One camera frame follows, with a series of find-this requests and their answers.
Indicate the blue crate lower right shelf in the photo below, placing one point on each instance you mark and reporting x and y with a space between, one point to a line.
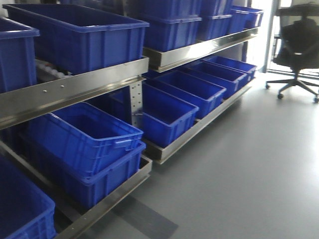
164 117

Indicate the blue nested crate lower shelf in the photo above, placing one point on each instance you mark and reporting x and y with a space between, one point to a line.
84 137

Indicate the blue crate upper right shelf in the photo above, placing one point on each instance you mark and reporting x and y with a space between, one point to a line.
166 34

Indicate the large blue crate upper shelf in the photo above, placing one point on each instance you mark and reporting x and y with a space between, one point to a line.
80 39

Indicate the steel storage shelf rack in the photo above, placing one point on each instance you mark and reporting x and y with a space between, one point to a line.
27 103

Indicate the steel storage rack right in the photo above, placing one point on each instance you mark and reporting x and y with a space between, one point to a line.
164 61

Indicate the blue crate under nested crate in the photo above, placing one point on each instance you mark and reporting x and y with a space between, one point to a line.
88 191

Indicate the blue crate far left upper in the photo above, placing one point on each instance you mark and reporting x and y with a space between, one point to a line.
17 55

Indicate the black office chair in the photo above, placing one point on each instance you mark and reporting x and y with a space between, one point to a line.
299 34

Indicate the blue crate bottom left corner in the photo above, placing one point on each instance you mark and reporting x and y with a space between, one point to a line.
26 212

